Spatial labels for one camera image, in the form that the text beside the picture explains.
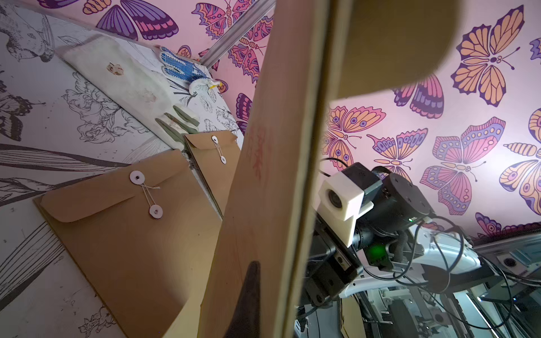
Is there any brown kraft file bag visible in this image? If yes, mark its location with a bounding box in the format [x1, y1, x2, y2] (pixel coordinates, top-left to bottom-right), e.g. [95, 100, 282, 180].
[35, 150, 221, 337]

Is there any aluminium frame post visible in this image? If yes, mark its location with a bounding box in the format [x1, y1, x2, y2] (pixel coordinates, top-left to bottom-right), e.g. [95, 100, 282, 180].
[199, 0, 276, 68]

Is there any bottom bag closure string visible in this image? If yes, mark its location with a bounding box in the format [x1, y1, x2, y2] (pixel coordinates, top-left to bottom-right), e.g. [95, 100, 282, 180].
[210, 134, 228, 166]

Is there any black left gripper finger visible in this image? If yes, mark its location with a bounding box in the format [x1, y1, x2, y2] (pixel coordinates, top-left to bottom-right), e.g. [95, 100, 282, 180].
[224, 261, 261, 338]

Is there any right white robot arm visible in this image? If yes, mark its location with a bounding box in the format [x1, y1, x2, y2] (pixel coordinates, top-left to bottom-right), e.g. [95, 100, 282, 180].
[300, 163, 490, 308]

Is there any blue dotted knit glove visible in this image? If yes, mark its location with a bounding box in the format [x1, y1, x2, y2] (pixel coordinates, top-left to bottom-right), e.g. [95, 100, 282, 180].
[159, 46, 208, 83]

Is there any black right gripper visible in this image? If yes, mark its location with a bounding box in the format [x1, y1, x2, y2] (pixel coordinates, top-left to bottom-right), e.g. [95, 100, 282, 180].
[300, 163, 433, 306]

